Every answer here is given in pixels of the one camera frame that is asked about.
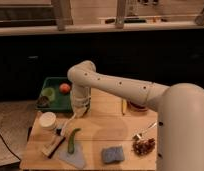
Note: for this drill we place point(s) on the grey cloth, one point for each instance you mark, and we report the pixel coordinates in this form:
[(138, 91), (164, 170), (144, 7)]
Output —
[(76, 159)]

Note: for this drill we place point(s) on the blue sponge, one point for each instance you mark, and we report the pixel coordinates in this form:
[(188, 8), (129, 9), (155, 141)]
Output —
[(112, 154)]

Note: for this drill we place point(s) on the green plastic tray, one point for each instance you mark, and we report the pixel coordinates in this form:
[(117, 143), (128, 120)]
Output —
[(62, 103)]

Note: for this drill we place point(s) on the white handled dish brush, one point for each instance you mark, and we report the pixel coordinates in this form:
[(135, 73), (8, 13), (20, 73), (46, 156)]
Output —
[(61, 128)]

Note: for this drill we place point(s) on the wooden block eraser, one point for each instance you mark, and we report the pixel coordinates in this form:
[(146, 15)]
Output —
[(49, 148)]

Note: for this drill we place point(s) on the brown dried grape bunch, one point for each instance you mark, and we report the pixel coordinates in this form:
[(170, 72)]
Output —
[(144, 147)]

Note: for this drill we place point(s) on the yellow banana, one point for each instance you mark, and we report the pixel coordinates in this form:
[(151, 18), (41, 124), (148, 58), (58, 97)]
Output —
[(123, 106)]

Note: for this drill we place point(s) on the white paper cup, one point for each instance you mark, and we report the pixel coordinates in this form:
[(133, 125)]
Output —
[(47, 121)]

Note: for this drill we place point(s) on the green chili pepper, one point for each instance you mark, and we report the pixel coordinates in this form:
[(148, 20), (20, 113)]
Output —
[(71, 141)]

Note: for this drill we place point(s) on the small green cup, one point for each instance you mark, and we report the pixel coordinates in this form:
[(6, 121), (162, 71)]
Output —
[(49, 92)]

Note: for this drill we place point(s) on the dark brown bowl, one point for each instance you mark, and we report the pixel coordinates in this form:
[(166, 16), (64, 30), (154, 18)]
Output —
[(136, 107)]

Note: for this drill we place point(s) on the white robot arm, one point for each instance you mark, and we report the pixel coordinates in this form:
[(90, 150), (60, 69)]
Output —
[(180, 108)]

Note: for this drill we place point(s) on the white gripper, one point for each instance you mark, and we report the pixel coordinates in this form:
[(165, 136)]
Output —
[(80, 106)]

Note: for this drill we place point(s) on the orange fruit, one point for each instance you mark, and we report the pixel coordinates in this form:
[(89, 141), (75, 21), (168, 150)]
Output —
[(64, 88)]

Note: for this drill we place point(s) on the metal spoon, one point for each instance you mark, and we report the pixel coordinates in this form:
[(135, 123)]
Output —
[(139, 135)]

